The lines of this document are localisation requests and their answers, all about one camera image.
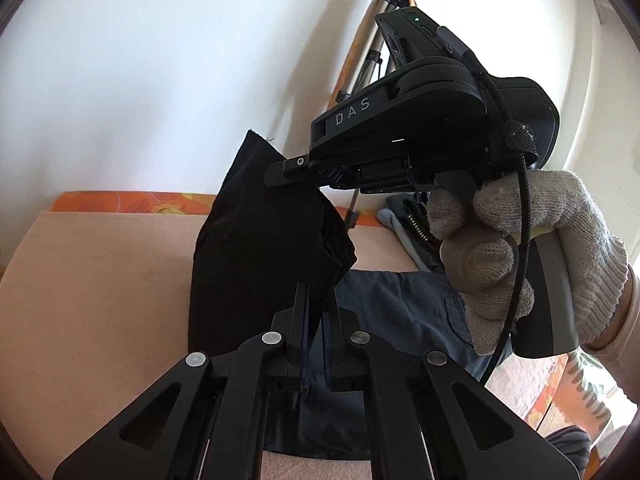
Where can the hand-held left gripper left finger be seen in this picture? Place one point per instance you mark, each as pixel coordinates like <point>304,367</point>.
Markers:
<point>303,355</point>

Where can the orange floral bed sheet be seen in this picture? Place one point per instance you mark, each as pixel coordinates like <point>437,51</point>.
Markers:
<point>560,400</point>
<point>125,202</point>

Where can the dark blue pants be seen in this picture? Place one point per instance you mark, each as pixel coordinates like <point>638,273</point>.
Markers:
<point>395,305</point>

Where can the metal tripod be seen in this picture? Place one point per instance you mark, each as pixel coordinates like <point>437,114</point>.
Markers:
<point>367,62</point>

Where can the person's right hand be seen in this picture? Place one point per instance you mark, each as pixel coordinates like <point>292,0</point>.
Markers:
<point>575,220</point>

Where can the light blue cloth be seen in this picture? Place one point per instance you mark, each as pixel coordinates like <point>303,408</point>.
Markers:
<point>400,230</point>

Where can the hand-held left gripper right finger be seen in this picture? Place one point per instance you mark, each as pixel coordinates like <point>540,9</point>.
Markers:
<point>328,355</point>

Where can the dark grey cloth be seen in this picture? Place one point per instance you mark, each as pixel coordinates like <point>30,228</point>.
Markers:
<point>575,452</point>

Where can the black pants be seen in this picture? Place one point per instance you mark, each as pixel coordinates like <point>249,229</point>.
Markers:
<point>250,270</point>

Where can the person's right forearm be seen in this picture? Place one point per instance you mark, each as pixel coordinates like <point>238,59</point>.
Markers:
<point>625,325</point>

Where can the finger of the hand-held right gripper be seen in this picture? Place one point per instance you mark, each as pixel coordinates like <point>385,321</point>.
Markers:
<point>290,170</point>

